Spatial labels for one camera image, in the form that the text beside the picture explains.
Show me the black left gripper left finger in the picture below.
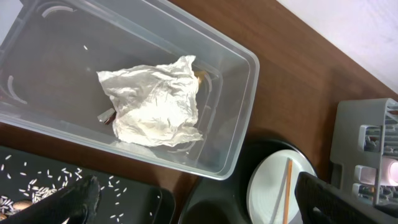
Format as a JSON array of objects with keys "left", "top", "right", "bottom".
[{"left": 1, "top": 175, "right": 101, "bottom": 224}]

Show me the black round tray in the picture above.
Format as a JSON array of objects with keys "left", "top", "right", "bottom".
[{"left": 179, "top": 139, "right": 308, "bottom": 223}]

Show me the black rectangular tray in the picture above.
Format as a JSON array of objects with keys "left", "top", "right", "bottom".
[{"left": 0, "top": 145, "right": 177, "bottom": 224}]

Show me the grey dishwasher rack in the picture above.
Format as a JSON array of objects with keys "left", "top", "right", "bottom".
[{"left": 330, "top": 98, "right": 397, "bottom": 205}]

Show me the grey round plate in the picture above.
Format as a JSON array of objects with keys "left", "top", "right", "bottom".
[{"left": 246, "top": 149, "right": 316, "bottom": 224}]

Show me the clear plastic waste bin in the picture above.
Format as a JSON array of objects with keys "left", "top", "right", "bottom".
[{"left": 1, "top": 0, "right": 259, "bottom": 180}]

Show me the white paper napkin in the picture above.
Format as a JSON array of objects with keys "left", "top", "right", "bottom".
[{"left": 97, "top": 55, "right": 203, "bottom": 147}]

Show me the food scraps and rice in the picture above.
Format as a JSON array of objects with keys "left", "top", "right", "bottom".
[{"left": 0, "top": 154, "right": 162, "bottom": 224}]

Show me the pink cup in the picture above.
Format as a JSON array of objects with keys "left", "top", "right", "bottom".
[{"left": 381, "top": 157, "right": 397, "bottom": 187}]

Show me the wooden chopstick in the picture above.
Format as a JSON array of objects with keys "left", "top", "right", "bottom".
[{"left": 283, "top": 158, "right": 293, "bottom": 224}]

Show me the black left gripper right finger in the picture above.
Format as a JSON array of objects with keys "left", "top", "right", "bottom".
[{"left": 295, "top": 172, "right": 397, "bottom": 224}]

